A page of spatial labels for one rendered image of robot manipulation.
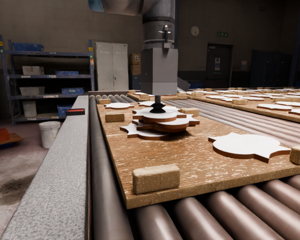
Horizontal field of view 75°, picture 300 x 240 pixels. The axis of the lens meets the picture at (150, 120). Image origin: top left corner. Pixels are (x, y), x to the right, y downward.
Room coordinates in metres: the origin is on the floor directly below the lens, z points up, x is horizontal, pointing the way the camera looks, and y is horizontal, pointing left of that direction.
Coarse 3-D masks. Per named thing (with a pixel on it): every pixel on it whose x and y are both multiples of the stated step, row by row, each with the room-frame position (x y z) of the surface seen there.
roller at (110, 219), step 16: (96, 112) 0.85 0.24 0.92; (96, 128) 0.58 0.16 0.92; (96, 144) 0.43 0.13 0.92; (96, 160) 0.35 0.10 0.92; (96, 176) 0.29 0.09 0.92; (112, 176) 0.29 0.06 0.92; (96, 192) 0.25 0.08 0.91; (112, 192) 0.24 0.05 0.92; (96, 208) 0.22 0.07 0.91; (112, 208) 0.21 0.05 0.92; (96, 224) 0.19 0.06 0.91; (112, 224) 0.18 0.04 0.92; (128, 224) 0.19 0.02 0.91
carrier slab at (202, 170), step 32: (192, 128) 0.52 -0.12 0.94; (224, 128) 0.52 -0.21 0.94; (128, 160) 0.31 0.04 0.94; (160, 160) 0.31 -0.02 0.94; (192, 160) 0.31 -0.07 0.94; (224, 160) 0.31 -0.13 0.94; (256, 160) 0.31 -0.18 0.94; (288, 160) 0.31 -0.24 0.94; (128, 192) 0.21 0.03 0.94; (160, 192) 0.22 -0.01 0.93; (192, 192) 0.23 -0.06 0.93
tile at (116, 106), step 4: (108, 104) 0.91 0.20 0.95; (112, 104) 0.91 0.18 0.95; (116, 104) 0.91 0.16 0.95; (120, 104) 0.91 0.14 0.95; (124, 104) 0.91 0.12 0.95; (128, 104) 0.91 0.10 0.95; (108, 108) 0.84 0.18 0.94; (112, 108) 0.83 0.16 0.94; (116, 108) 0.82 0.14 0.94; (120, 108) 0.82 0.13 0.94; (124, 108) 0.83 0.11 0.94; (128, 108) 0.85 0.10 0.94
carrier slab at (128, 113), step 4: (100, 104) 0.98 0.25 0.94; (104, 104) 0.98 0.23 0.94; (132, 104) 0.98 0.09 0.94; (136, 104) 0.98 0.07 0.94; (100, 108) 0.86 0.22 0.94; (104, 108) 0.86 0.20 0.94; (132, 108) 0.86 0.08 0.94; (136, 108) 0.86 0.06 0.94; (140, 108) 0.86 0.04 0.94; (176, 108) 0.86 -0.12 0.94; (100, 112) 0.75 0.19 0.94; (104, 112) 0.75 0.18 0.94; (124, 112) 0.75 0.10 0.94; (128, 112) 0.75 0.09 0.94; (100, 116) 0.68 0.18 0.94; (104, 116) 0.68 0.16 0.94; (124, 116) 0.68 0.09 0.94; (128, 116) 0.68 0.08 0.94; (100, 120) 0.66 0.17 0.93; (104, 120) 0.61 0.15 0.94
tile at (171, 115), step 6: (144, 108) 0.55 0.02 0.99; (150, 108) 0.55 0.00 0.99; (162, 108) 0.55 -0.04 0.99; (138, 114) 0.46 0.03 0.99; (144, 114) 0.46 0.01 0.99; (150, 114) 0.46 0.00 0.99; (156, 114) 0.46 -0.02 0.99; (162, 114) 0.46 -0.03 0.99; (168, 114) 0.46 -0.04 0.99; (174, 114) 0.46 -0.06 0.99; (180, 114) 0.46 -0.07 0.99; (186, 114) 0.46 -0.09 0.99; (150, 120) 0.42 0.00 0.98; (156, 120) 0.42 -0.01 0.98; (162, 120) 0.42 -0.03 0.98; (168, 120) 0.42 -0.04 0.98
